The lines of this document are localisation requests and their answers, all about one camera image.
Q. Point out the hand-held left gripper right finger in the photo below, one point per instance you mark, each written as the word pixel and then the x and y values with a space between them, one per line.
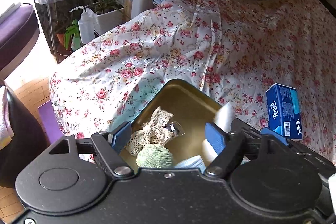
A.
pixel 214 138

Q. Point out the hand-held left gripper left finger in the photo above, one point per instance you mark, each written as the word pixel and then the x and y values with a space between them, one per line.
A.
pixel 120 136

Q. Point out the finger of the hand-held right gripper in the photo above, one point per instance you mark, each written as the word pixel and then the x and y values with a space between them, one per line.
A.
pixel 273 132
pixel 246 129

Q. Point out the light blue face mask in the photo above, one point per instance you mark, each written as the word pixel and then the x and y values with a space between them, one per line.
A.
pixel 190 162

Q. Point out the beige crochet lace bow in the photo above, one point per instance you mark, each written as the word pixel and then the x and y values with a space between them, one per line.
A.
pixel 155 129

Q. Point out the green knitted scrunchie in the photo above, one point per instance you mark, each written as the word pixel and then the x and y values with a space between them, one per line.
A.
pixel 155 157

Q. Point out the small clear plastic packet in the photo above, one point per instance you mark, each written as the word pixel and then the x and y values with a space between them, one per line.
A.
pixel 174 128

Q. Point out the gold metal tray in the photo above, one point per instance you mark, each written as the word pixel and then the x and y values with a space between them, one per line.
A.
pixel 189 103

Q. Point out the blue tissue pack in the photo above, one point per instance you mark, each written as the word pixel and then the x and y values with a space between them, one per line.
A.
pixel 284 111

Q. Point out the dark leather armchair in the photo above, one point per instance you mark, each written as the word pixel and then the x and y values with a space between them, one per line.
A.
pixel 23 140

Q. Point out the floral bedspread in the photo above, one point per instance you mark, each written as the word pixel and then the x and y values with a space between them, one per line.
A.
pixel 183 43

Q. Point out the green spray bottle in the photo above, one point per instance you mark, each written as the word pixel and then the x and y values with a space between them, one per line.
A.
pixel 73 37

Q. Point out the white squeeze wash bottle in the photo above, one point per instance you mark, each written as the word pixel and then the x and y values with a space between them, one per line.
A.
pixel 85 28

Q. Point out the terracotta flower pot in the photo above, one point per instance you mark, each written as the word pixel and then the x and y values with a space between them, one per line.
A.
pixel 60 39

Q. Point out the pink towel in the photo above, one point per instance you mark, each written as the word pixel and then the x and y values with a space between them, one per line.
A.
pixel 5 121

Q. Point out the white ribbed planter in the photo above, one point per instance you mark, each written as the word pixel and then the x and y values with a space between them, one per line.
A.
pixel 107 19

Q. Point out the light wooden board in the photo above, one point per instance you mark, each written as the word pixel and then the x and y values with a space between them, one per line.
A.
pixel 128 8

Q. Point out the purple upholstered chair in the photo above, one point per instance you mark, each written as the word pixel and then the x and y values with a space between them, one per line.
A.
pixel 15 29

